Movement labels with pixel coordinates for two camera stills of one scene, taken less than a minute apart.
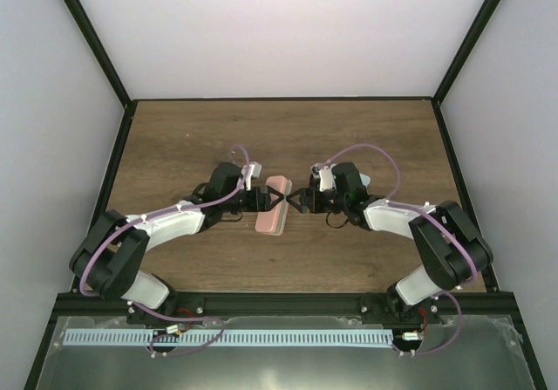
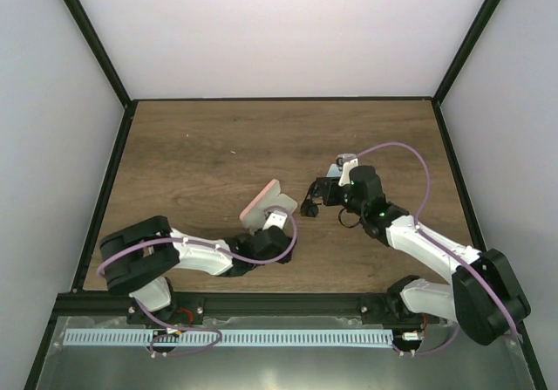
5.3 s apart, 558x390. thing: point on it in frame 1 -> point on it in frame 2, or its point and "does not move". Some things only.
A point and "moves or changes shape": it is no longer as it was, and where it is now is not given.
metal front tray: (466, 352) does not move
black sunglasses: (336, 221) moves or changes shape
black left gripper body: (233, 205) -> (282, 250)
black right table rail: (454, 167) does not move
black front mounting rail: (481, 305) does not move
